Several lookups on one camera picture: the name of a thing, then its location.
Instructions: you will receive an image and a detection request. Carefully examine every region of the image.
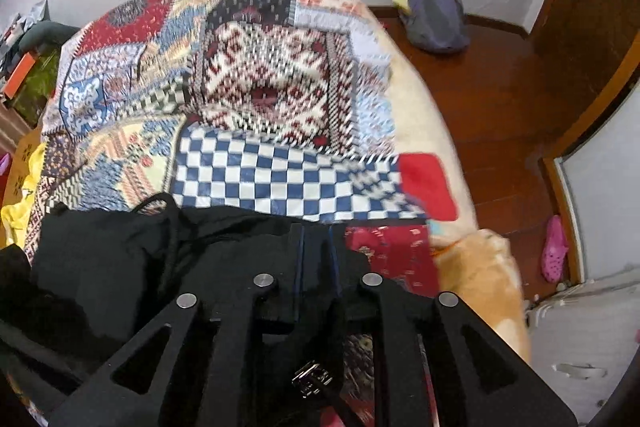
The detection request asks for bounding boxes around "white sliding wardrobe door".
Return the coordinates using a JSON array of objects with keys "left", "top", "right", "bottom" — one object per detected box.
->
[{"left": 552, "top": 82, "right": 640, "bottom": 283}]

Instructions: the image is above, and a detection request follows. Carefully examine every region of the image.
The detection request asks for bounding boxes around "green printed cloth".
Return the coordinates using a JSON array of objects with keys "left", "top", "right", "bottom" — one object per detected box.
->
[{"left": 12, "top": 52, "right": 62, "bottom": 128}]

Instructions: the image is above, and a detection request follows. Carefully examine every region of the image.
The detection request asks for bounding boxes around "grey cushion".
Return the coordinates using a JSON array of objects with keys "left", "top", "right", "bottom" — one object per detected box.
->
[{"left": 20, "top": 21, "right": 82, "bottom": 54}]

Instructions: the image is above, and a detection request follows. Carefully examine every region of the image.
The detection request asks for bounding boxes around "brown cardboard sheet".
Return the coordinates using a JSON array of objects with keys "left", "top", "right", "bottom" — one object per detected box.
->
[{"left": 2, "top": 129, "right": 37, "bottom": 208}]

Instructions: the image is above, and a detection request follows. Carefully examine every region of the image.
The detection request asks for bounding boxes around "grey backpack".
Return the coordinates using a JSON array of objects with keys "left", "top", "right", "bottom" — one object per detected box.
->
[{"left": 400, "top": 0, "right": 471, "bottom": 54}]

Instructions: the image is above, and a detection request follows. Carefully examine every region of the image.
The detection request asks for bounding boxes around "orange box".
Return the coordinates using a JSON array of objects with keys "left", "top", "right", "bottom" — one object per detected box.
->
[{"left": 4, "top": 52, "right": 39, "bottom": 101}]

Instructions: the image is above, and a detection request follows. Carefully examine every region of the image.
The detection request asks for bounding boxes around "wooden wardrobe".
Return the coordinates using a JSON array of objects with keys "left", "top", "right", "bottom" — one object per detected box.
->
[{"left": 525, "top": 0, "right": 640, "bottom": 283}]

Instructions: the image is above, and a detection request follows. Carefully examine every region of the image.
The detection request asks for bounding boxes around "pile of bags and boxes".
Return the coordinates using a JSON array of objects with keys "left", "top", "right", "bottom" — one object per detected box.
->
[{"left": 0, "top": 0, "right": 51, "bottom": 72}]

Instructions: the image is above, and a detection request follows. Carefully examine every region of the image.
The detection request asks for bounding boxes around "patchwork printed blanket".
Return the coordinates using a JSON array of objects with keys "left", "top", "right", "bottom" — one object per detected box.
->
[{"left": 22, "top": 0, "right": 461, "bottom": 308}]

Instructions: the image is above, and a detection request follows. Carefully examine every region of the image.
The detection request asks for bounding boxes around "white suitcase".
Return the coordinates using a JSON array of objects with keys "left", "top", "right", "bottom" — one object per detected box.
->
[{"left": 525, "top": 277, "right": 640, "bottom": 427}]

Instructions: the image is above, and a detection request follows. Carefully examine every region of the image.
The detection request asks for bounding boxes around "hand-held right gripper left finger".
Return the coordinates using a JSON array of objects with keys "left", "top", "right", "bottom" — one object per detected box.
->
[{"left": 47, "top": 224, "right": 306, "bottom": 427}]

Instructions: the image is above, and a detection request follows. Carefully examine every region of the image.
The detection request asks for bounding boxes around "pink clog shoe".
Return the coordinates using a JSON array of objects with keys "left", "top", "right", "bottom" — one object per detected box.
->
[{"left": 542, "top": 215, "right": 570, "bottom": 283}]

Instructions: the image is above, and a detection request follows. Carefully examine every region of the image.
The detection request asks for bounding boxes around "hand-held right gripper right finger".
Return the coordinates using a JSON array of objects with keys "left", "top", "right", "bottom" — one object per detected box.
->
[{"left": 327, "top": 227, "right": 577, "bottom": 427}]

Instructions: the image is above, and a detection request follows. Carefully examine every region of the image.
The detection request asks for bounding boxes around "black zip hoodie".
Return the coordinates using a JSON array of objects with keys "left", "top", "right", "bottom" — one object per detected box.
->
[{"left": 0, "top": 193, "right": 373, "bottom": 427}]

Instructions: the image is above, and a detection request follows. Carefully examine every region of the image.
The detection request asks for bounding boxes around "beige bed sheet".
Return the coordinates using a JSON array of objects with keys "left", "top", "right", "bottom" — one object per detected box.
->
[{"left": 365, "top": 7, "right": 532, "bottom": 363}]

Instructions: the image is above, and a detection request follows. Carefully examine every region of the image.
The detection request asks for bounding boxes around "yellow garment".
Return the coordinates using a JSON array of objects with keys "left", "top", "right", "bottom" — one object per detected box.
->
[{"left": 0, "top": 142, "right": 51, "bottom": 250}]

